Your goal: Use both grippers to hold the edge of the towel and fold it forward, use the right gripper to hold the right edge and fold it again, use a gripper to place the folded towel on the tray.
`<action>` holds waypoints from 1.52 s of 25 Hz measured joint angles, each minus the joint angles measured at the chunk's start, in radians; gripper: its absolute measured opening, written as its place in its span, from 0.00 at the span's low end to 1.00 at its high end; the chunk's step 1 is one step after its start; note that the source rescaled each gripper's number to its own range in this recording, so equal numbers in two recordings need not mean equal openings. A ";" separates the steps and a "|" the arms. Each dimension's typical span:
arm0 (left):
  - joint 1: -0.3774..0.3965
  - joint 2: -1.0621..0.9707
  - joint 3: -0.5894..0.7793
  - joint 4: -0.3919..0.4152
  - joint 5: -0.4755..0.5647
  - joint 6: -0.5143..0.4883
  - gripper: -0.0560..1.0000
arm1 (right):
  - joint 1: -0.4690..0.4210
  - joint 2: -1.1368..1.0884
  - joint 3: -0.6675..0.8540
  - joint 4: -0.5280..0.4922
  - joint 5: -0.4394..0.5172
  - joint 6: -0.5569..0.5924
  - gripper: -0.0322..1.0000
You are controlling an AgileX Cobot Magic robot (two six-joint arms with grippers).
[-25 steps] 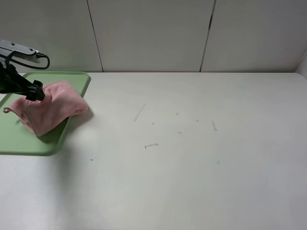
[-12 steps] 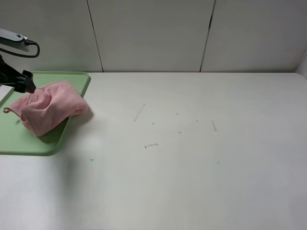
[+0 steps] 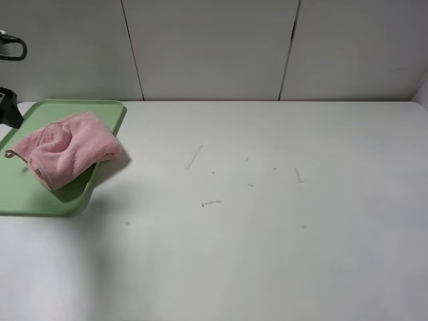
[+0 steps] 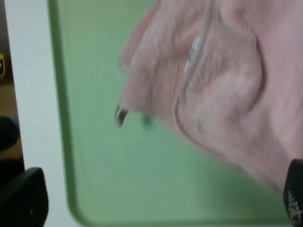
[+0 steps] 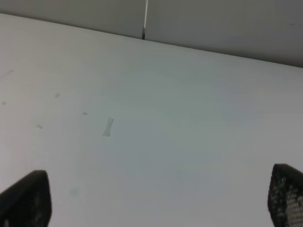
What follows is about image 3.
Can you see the pink terry towel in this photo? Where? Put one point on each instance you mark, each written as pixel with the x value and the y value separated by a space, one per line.
pixel 60 152

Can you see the green plastic tray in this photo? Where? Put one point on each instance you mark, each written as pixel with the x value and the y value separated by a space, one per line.
pixel 21 193

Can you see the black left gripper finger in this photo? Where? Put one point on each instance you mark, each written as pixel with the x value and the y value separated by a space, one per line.
pixel 9 112

